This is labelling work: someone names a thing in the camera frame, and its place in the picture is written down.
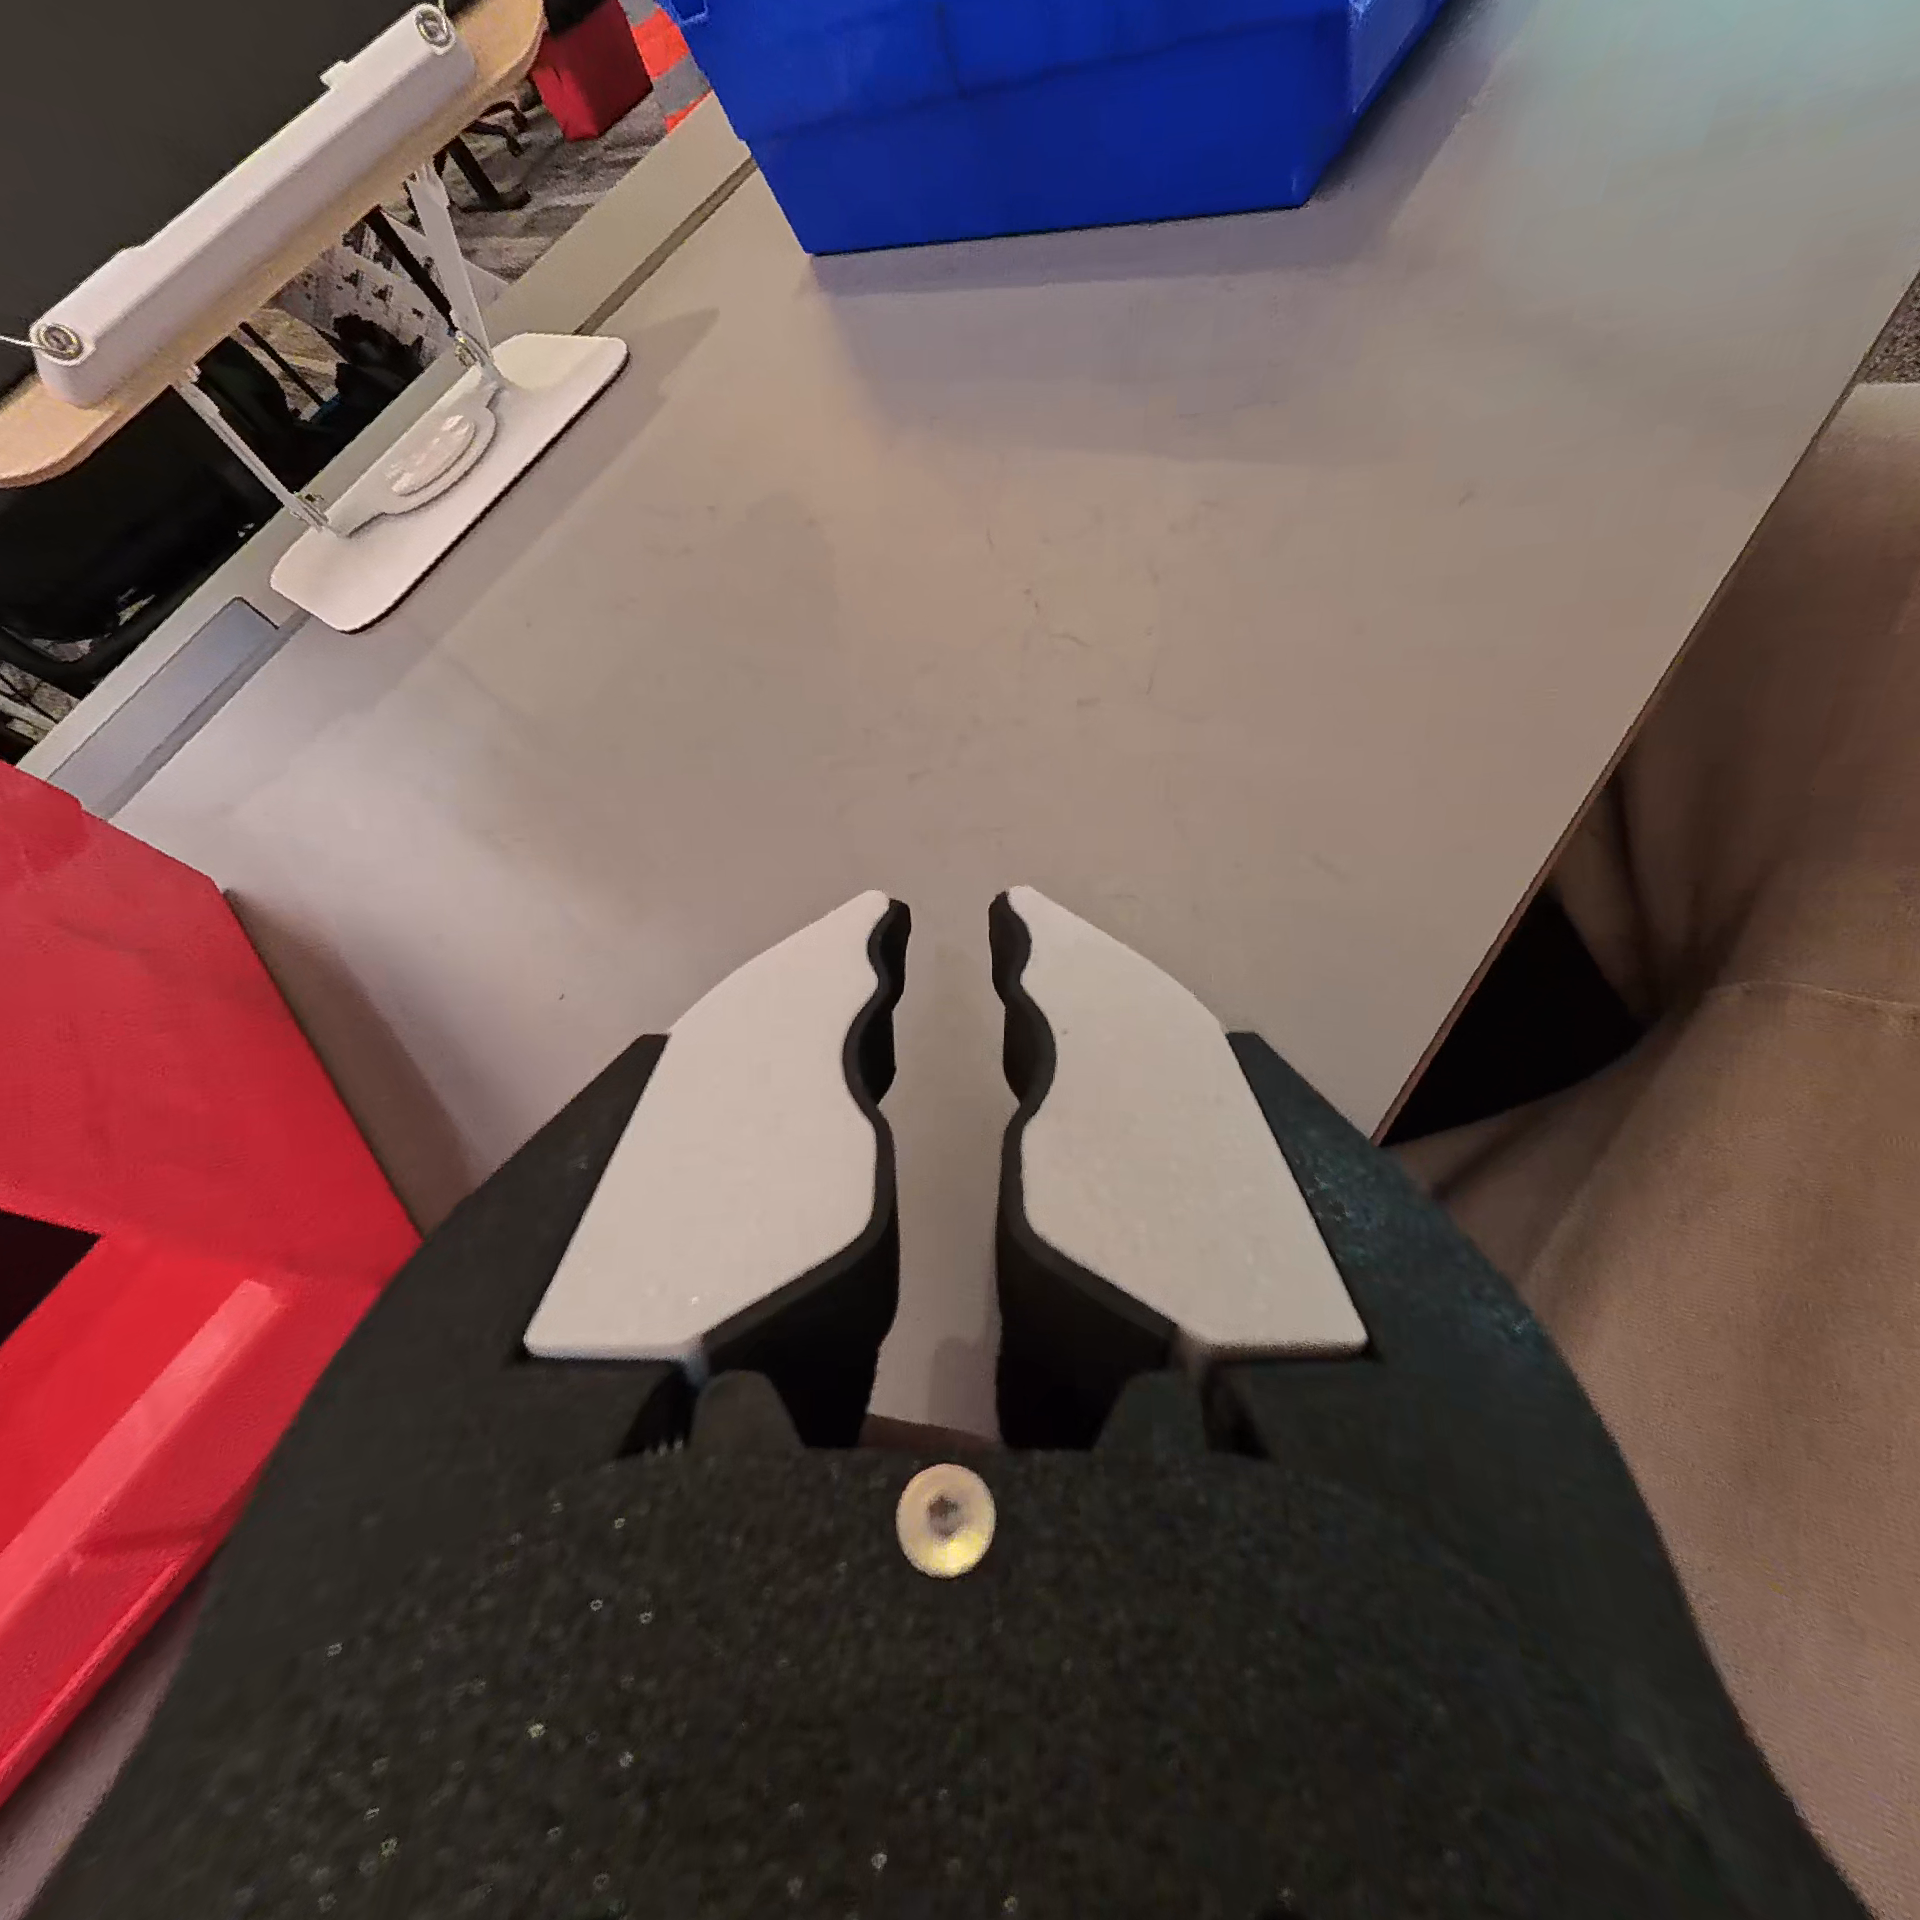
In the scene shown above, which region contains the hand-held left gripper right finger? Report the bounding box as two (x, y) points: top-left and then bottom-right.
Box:
(986, 883), (1373, 1367)

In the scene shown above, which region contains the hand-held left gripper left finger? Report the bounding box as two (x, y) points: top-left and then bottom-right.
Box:
(518, 887), (915, 1367)

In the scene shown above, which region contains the red plastic bin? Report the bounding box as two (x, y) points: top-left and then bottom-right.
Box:
(0, 758), (424, 1807)

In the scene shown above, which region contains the blue plastic bin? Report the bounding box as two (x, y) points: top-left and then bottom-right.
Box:
(655, 0), (1454, 256)

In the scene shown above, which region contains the white clamp bar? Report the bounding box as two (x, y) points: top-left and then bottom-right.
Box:
(27, 3), (484, 414)

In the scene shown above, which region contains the red bag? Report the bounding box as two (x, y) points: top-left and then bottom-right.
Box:
(527, 17), (662, 147)

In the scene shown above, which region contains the wooden board with black panel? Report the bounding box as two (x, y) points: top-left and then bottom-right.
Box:
(0, 0), (549, 492)

